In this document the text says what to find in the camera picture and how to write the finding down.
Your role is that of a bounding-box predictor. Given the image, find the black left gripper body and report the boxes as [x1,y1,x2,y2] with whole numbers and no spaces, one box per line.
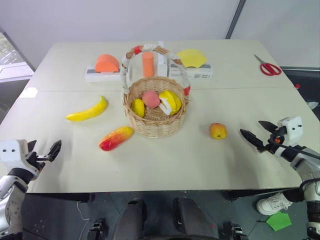
[24,150,52,176]

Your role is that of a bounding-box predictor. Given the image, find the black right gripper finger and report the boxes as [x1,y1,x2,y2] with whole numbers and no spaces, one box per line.
[239,128,266,154]
[258,120,278,133]

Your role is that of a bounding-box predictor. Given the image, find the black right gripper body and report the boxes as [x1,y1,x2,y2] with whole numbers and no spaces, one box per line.
[262,125,288,154]

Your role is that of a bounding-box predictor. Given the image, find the yellow white cut toy fruit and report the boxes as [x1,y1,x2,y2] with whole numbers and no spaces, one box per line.
[158,90,183,116]

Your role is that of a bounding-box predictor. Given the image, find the wicker basket with handle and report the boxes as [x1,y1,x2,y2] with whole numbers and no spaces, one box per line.
[120,43,192,139]

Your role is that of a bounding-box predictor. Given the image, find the orange yellow toy apple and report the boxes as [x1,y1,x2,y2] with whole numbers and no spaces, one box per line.
[209,122,228,140]

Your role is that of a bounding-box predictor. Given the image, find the yellow toy banana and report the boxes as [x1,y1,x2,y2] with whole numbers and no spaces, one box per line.
[65,95,110,123]

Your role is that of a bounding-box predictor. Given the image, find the white paper scrap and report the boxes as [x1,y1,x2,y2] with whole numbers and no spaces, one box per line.
[24,87,39,99]

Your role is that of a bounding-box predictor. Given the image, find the red yellow toy mango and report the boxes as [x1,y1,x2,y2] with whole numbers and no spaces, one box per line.
[98,126,135,152]

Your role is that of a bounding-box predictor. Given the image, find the white sneaker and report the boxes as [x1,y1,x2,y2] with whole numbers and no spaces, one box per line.
[256,191,294,216]

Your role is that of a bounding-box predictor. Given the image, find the green paper sheet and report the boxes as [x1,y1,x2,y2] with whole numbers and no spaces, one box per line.
[265,211,293,232]

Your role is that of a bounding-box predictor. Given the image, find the flat white box with print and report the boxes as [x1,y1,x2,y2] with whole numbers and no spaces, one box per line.
[169,63,214,81]

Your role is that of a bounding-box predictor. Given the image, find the yellow toy lemon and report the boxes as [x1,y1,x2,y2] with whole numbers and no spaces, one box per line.
[130,98,147,118]

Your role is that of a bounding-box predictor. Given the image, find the dark rounded shape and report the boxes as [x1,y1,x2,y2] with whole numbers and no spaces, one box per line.
[173,195,219,240]
[116,198,147,240]

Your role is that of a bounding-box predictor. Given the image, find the orange half-round foam block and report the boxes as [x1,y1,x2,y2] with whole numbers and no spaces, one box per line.
[95,54,121,74]

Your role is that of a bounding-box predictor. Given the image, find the yellow fan-shaped foam block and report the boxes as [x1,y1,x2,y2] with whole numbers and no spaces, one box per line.
[176,48,208,69]

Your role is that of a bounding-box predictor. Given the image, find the pink toy peach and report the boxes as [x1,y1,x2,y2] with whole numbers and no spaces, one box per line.
[142,90,161,109]

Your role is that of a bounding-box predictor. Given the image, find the orange foam cylinder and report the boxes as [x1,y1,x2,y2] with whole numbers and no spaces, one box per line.
[142,51,155,78]

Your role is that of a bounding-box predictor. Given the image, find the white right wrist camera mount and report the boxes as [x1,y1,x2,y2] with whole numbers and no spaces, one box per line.
[276,115,304,146]

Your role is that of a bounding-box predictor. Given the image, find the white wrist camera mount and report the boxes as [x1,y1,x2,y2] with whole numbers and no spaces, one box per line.
[276,115,304,146]
[0,139,29,174]

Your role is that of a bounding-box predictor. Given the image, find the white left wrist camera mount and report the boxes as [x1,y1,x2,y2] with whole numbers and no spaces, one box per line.
[0,139,29,174]

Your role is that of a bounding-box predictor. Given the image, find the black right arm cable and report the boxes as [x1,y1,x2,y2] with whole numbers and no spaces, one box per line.
[276,142,320,160]

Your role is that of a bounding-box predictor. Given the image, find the red handled scissors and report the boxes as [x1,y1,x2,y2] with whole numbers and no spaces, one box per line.
[253,53,283,77]

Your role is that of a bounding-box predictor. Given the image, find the thin white floor cable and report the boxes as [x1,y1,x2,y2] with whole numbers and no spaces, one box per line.
[75,199,91,222]

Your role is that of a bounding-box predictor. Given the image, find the black floor bracket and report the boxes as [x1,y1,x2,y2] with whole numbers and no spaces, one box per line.
[87,218,107,240]
[223,220,248,240]

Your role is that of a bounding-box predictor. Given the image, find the grey wall post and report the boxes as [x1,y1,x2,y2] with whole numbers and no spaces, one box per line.
[224,0,248,40]

